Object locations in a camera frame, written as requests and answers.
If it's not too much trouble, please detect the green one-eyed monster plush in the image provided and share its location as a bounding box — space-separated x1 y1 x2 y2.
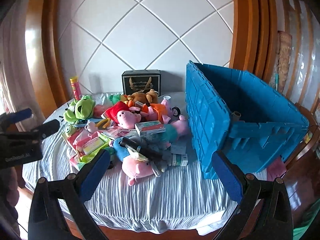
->
65 125 77 137

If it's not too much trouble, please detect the pink pig plush orange dress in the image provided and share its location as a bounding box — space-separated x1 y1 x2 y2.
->
140 99 189 138

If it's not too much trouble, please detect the green plush toy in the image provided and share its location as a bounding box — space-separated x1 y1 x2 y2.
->
108 94 127 105

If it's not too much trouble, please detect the red yellow snack tube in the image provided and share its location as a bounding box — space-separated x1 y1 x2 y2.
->
69 76 82 101

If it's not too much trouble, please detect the green frog plush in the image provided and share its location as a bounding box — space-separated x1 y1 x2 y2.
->
63 95 95 124

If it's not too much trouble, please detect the black umbrella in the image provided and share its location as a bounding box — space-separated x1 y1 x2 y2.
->
113 136 172 166

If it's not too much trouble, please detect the pink pig plush red dress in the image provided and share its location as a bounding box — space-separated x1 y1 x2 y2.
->
104 101 142 129

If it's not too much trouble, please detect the white paper roll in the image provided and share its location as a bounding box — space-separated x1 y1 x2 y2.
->
231 111 241 122

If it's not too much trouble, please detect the black gift box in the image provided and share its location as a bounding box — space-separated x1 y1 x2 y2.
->
121 69 161 95

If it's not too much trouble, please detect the teal pink box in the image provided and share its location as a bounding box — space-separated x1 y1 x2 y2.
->
135 121 165 136

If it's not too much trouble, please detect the pink pig plush blue shirt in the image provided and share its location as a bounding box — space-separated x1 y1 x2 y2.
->
112 138 161 186

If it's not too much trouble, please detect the blue plastic storage crate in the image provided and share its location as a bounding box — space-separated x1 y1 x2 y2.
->
185 62 309 179

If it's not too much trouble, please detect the brown bear plush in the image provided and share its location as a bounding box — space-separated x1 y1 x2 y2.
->
126 89 158 104

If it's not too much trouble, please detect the light blue tablecloth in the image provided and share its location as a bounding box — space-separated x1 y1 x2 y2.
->
22 90 268 235

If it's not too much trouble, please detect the green wet wipes pack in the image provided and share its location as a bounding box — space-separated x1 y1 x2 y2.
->
73 131 112 164

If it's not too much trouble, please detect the blue plastic hanger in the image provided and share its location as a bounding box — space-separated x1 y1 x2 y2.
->
73 118 99 128

